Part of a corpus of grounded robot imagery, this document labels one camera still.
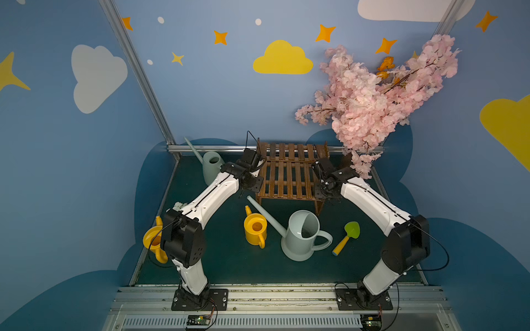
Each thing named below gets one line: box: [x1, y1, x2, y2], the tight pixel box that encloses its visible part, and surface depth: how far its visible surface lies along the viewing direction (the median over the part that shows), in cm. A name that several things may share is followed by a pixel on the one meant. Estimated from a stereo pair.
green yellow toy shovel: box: [331, 221, 361, 256], surface depth 92 cm
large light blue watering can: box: [246, 195, 334, 262], surface depth 78 cm
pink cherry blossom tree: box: [295, 34, 461, 180], surface depth 69 cm
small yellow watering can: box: [243, 205, 268, 249], surface depth 84 cm
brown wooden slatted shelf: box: [255, 137, 330, 216], surface depth 91 cm
